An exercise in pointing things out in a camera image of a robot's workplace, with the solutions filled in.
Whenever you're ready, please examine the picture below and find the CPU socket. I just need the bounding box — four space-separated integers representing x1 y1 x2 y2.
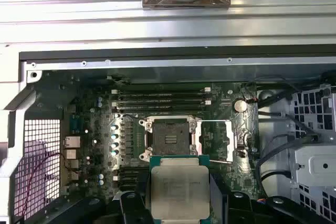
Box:
139 115 203 162

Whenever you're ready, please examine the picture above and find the round coin battery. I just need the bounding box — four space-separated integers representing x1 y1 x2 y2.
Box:
234 99 247 112

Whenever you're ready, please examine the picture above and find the black cable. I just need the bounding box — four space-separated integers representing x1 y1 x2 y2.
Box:
259 170 291 184
256 134 314 199

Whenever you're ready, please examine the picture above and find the RAM slot with white clips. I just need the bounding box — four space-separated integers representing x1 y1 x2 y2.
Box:
113 175 141 183
111 89 212 96
111 100 213 107

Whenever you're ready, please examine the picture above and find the green motherboard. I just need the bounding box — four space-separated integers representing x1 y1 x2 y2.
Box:
62 81 260 209

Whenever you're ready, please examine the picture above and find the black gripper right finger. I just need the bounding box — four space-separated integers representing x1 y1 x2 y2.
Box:
209 175 325 224

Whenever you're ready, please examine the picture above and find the CPU with silver top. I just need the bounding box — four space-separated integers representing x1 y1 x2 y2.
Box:
149 155 211 224

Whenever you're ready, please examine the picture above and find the thin black wire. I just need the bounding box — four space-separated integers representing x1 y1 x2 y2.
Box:
243 76 302 93

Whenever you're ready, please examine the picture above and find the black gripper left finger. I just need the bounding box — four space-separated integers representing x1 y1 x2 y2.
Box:
49 170 152 224

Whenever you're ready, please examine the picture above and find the thin red wire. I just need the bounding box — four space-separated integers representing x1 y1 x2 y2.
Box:
27 152 80 210

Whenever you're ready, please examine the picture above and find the silver metal drive cage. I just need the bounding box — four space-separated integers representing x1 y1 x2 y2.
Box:
288 83 336 224

